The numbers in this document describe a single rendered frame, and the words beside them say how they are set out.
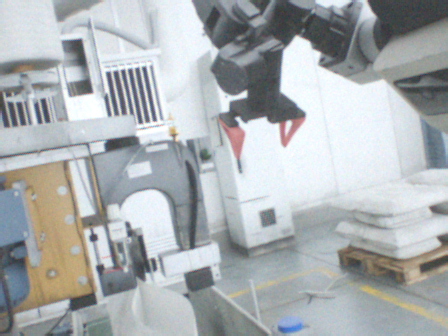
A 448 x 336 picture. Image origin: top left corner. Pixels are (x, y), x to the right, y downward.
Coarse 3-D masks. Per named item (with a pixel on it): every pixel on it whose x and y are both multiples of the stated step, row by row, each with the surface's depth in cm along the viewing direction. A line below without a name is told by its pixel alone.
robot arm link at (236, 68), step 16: (240, 0) 75; (240, 16) 74; (256, 16) 75; (256, 32) 76; (224, 48) 71; (240, 48) 73; (224, 64) 70; (240, 64) 69; (256, 64) 71; (224, 80) 71; (240, 80) 70; (256, 80) 72
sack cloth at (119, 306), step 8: (136, 288) 138; (112, 296) 163; (120, 296) 155; (128, 296) 146; (112, 304) 162; (120, 304) 151; (128, 304) 140; (112, 312) 157; (120, 312) 147; (128, 312) 138; (112, 320) 149; (120, 320) 140; (128, 320) 138; (112, 328) 148; (120, 328) 139; (128, 328) 137
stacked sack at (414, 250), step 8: (352, 240) 400; (432, 240) 358; (360, 248) 393; (368, 248) 380; (376, 248) 370; (408, 248) 351; (416, 248) 352; (424, 248) 353; (432, 248) 356; (392, 256) 353; (400, 256) 347; (408, 256) 349
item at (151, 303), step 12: (144, 288) 103; (156, 288) 98; (144, 300) 105; (156, 300) 99; (168, 300) 95; (180, 300) 90; (144, 312) 107; (156, 312) 100; (168, 312) 96; (180, 312) 91; (192, 312) 83; (144, 324) 78; (156, 324) 101; (168, 324) 97; (180, 324) 92; (192, 324) 86
